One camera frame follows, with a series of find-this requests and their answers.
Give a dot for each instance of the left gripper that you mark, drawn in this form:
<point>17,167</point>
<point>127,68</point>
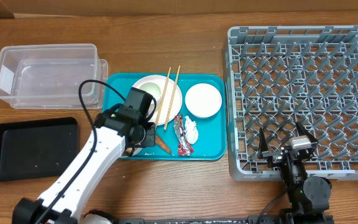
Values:
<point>150,137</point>

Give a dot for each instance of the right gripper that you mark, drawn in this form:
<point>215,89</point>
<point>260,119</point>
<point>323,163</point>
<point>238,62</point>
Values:
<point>275,157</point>

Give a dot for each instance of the orange carrot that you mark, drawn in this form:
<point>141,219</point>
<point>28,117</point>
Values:
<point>161,144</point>

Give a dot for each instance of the white bowl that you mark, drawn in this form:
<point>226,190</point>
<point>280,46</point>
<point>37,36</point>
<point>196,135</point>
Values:
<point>135,151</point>

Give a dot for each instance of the red silver snack wrapper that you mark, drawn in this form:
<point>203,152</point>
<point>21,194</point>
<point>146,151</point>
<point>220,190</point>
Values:
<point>184,147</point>

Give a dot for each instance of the white tissue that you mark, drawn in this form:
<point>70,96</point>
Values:
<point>191,131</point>

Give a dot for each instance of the white cup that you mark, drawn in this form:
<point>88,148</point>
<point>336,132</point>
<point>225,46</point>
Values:
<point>153,89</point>

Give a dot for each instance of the small white plate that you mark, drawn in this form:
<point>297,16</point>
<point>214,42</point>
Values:
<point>203,100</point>

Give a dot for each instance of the peanut shells and rice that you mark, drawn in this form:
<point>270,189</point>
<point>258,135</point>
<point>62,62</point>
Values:
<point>128,152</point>

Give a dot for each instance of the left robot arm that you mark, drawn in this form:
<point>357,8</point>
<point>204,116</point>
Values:
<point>114,132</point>

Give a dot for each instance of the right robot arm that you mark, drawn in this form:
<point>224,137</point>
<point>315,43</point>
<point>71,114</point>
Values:
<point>308,195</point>

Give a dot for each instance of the grey dishwasher rack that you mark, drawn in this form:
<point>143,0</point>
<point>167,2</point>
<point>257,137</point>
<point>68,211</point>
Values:
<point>276,76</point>

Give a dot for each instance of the black waste tray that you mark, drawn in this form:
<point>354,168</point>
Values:
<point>38,148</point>

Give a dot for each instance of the large white plate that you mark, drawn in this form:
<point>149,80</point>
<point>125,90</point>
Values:
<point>177,103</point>

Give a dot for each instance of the teal serving tray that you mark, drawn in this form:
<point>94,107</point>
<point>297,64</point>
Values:
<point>211,144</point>

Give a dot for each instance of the left wooden chopstick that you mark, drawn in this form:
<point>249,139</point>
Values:
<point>162,98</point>

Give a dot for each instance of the wooden chopstick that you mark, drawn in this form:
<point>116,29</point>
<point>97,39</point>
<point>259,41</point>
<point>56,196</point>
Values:
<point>162,98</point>
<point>172,97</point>

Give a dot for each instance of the right wooden chopstick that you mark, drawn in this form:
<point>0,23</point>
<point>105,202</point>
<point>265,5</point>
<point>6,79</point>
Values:
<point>172,97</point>

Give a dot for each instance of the clear plastic bin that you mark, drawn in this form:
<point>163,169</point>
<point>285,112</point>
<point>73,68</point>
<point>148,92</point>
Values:
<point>52,76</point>

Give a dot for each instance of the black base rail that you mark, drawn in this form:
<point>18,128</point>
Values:
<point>197,221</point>

